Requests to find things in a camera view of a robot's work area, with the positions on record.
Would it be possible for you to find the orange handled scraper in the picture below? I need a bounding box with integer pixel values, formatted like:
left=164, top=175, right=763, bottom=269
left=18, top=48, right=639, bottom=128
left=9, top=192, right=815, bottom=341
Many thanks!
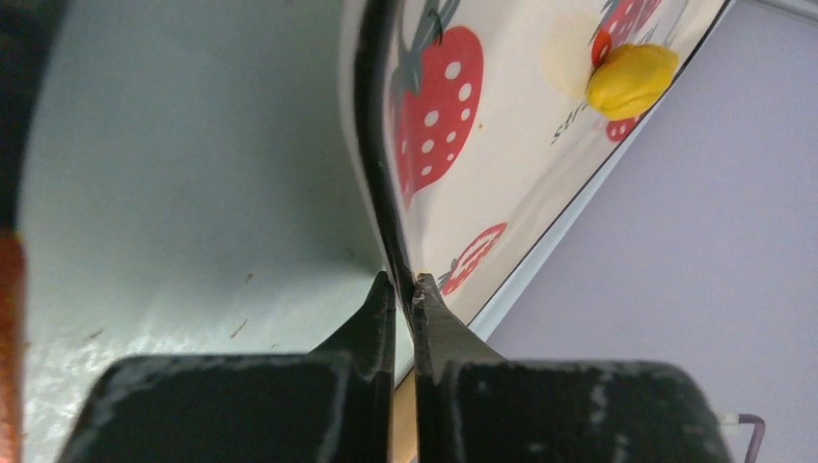
left=1, top=230, right=26, bottom=463

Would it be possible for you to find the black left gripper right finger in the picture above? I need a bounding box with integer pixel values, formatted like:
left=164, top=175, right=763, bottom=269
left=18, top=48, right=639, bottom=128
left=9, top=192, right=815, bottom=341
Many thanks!
left=411, top=274, right=730, bottom=462

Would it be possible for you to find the strawberry print tray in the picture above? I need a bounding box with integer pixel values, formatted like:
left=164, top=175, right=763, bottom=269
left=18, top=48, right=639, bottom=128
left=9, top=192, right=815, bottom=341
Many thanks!
left=338, top=1, right=730, bottom=338

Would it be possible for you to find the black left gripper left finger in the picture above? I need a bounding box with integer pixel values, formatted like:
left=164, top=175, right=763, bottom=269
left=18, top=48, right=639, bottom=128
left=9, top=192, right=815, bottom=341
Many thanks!
left=59, top=273, right=395, bottom=462

